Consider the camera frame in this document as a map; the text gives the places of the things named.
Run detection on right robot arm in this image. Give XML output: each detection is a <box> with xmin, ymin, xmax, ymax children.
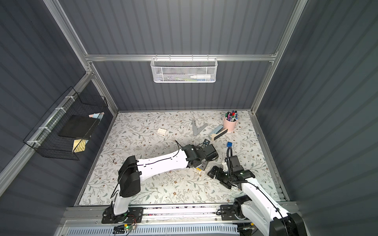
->
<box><xmin>208</xmin><ymin>156</ymin><xmax>307</xmax><ymax>236</ymax></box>

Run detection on pink pen cup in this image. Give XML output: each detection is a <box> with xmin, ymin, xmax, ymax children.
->
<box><xmin>223</xmin><ymin>110</ymin><xmax>238</xmax><ymax>133</ymax></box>

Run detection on white lego brick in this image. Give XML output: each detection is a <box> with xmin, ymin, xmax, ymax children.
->
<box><xmin>157</xmin><ymin>128</ymin><xmax>167</xmax><ymax>136</ymax></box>

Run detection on black notebook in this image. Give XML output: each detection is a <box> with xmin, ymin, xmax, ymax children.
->
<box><xmin>58</xmin><ymin>115</ymin><xmax>100</xmax><ymax>139</ymax></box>

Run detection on black wire basket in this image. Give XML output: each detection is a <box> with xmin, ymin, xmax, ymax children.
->
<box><xmin>23</xmin><ymin>89</ymin><xmax>108</xmax><ymax>160</ymax></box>

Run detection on floral table mat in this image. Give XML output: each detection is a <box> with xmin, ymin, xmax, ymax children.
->
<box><xmin>79</xmin><ymin>111</ymin><xmax>280</xmax><ymax>206</ymax></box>

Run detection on yellow sticky notes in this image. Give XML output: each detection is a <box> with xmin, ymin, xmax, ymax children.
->
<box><xmin>72</xmin><ymin>139</ymin><xmax>89</xmax><ymax>153</ymax></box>

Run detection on white marker bottle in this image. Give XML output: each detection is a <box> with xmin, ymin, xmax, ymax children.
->
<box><xmin>191</xmin><ymin>74</ymin><xmax>211</xmax><ymax>80</ymax></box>

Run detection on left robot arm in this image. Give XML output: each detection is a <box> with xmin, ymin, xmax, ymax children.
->
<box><xmin>111</xmin><ymin>144</ymin><xmax>219</xmax><ymax>216</ymax></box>

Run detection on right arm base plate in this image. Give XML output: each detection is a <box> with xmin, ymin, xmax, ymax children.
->
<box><xmin>216</xmin><ymin>204</ymin><xmax>248</xmax><ymax>221</ymax></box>

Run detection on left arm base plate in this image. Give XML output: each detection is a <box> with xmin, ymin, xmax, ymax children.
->
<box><xmin>101</xmin><ymin>206</ymin><xmax>144</xmax><ymax>224</ymax></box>

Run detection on grey V-shaped bracket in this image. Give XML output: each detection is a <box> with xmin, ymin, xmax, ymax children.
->
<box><xmin>192</xmin><ymin>120</ymin><xmax>208</xmax><ymax>136</ymax></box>

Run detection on white wire mesh basket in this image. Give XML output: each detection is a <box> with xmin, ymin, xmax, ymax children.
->
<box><xmin>150</xmin><ymin>56</ymin><xmax>218</xmax><ymax>83</ymax></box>

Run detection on pastel sticky note pad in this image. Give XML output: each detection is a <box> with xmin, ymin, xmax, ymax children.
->
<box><xmin>89</xmin><ymin>112</ymin><xmax>104</xmax><ymax>120</ymax></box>

